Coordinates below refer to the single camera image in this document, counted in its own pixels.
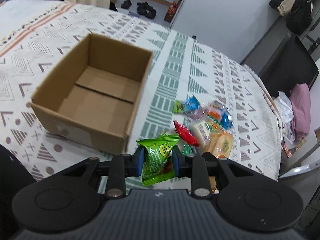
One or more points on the purple snack packet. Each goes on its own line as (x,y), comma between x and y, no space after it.
(197,114)

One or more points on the white cake packet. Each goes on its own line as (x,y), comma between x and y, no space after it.
(200,130)

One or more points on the blue orange snack packet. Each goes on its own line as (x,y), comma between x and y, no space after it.
(220,114)

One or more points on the red candy packet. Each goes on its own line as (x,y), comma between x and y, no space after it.
(184,133)

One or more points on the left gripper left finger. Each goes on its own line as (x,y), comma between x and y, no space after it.
(121,167)

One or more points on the white plastic bag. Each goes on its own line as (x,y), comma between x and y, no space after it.
(284,107)

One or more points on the cardboard box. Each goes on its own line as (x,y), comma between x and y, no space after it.
(92,94)

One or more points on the black shoe pair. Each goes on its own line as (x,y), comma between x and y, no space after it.
(146,10)

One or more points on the patterned bed cover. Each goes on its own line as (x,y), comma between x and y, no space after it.
(35,34)

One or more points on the orange cracker packet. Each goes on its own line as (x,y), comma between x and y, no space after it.
(219,143)

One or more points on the red drink bottle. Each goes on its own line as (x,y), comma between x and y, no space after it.
(172,10)

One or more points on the hanging dark clothes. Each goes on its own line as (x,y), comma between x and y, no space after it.
(297,13)

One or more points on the pink cloth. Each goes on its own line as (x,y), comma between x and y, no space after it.
(301,107)

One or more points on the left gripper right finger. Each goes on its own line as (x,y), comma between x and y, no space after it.
(193,167)

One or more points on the blue green snack packet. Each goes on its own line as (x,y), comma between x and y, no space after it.
(185,106)

